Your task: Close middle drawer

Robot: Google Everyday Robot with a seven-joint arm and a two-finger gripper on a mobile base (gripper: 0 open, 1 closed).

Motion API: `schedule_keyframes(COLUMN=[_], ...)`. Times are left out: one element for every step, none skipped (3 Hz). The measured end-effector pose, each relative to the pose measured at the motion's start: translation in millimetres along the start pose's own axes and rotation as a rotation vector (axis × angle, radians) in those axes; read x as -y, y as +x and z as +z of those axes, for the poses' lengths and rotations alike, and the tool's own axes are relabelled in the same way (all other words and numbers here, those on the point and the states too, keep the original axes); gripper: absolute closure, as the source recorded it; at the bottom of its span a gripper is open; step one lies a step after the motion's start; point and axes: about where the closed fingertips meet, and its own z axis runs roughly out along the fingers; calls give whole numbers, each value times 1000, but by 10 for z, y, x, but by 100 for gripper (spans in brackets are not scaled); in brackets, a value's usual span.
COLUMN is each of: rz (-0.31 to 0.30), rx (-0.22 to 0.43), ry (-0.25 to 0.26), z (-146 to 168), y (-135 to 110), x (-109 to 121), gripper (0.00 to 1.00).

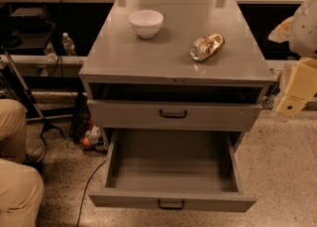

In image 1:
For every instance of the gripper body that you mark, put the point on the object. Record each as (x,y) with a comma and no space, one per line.
(305,32)

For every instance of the grey metal drawer cabinet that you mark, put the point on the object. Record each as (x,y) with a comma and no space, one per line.
(125,67)

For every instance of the white ceramic bowl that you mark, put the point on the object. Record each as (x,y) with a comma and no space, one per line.
(146,23)

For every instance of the black tripod stand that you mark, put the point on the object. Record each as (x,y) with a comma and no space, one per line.
(15,81)

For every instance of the grey shoe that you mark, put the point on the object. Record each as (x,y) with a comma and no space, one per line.
(35,155)

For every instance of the grey drawer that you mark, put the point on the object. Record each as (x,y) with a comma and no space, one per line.
(174,115)
(172,170)

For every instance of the clear plastic water bottle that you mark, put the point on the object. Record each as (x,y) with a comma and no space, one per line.
(68,45)

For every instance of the grey top drawer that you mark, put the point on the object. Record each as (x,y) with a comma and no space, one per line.
(174,115)

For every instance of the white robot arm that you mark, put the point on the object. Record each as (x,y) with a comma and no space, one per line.
(300,31)

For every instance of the person's tan trouser legs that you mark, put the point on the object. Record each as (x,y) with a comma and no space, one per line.
(21,186)

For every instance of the black mesh bag with items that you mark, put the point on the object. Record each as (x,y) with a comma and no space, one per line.
(81,128)

